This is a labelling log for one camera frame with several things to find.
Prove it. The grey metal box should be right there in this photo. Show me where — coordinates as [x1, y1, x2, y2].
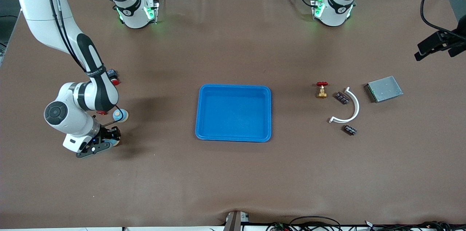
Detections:
[365, 76, 404, 103]

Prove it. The white curved plastic strip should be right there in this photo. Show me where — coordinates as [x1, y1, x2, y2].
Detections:
[328, 87, 360, 124]

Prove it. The blue plastic tray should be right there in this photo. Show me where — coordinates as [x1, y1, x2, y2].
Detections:
[195, 84, 272, 143]

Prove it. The brass valve red handle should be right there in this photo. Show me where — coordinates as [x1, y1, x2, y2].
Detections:
[316, 81, 328, 99]

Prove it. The grey table edge bracket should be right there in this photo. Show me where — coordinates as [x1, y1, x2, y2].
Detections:
[223, 210, 250, 231]

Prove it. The black cable bundle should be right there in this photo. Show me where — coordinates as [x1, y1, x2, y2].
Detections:
[364, 220, 466, 231]

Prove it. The black looped cable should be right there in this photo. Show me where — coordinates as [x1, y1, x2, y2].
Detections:
[289, 216, 343, 231]

